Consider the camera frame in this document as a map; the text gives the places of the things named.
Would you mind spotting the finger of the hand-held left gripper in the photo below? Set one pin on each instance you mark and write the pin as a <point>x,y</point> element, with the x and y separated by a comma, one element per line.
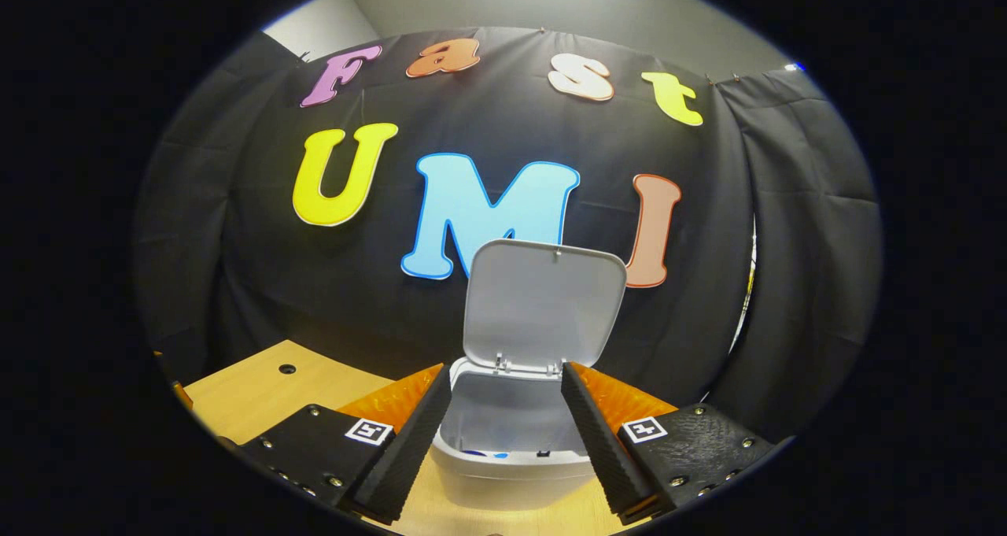
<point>183,396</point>

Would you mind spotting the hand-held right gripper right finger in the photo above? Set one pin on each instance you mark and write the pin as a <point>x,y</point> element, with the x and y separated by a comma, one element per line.
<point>602,449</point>

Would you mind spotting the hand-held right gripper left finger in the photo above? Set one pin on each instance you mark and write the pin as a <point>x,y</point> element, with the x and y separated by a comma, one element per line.
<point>409,449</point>

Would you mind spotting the blue paper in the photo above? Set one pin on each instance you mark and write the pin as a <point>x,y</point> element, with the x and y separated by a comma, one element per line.
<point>476,453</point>

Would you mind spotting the white desktop garbage bin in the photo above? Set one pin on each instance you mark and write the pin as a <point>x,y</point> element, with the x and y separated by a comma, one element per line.
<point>543,300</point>

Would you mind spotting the wooden desktop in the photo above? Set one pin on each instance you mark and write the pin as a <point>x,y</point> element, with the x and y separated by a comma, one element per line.
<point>244,402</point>

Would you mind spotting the black backdrop cloth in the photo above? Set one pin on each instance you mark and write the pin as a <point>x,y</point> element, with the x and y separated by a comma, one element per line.
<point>236,284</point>

